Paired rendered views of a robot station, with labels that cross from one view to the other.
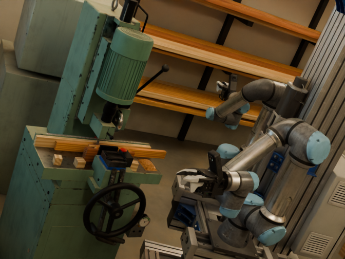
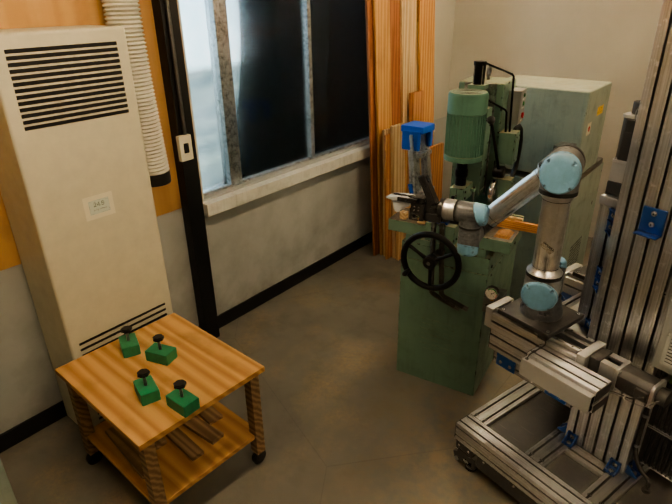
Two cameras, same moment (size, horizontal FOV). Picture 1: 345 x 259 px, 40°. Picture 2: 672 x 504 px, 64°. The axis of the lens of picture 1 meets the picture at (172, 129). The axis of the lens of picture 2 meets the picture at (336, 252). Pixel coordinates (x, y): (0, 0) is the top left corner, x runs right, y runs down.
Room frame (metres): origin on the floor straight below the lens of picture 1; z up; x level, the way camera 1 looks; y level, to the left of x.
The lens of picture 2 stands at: (0.59, -1.74, 1.90)
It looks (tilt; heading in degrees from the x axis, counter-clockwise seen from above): 26 degrees down; 68
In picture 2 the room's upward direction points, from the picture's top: 1 degrees counter-clockwise
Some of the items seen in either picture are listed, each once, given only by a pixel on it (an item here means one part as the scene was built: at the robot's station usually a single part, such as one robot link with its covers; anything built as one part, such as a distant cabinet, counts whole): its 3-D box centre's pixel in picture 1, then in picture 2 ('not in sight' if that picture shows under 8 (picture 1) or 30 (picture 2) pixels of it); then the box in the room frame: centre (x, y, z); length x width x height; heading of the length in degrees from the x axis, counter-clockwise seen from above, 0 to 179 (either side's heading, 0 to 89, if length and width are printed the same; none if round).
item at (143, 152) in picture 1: (113, 150); (476, 217); (2.12, 0.23, 0.92); 0.60 x 0.02 x 0.04; 127
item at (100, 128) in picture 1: (101, 127); (461, 192); (2.08, 0.31, 1.03); 0.14 x 0.07 x 0.09; 37
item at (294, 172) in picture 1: (286, 186); (551, 232); (1.83, -0.53, 1.19); 0.15 x 0.12 x 0.55; 40
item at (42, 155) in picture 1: (101, 169); (450, 231); (1.98, 0.24, 0.87); 0.61 x 0.30 x 0.06; 127
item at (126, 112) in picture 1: (117, 116); (502, 189); (2.30, 0.29, 1.02); 0.09 x 0.07 x 0.12; 127
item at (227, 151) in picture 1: (226, 157); not in sight; (2.42, -0.33, 0.98); 0.13 x 0.12 x 0.14; 118
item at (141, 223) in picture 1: (142, 221); (492, 294); (2.05, -0.03, 0.65); 0.06 x 0.04 x 0.08; 127
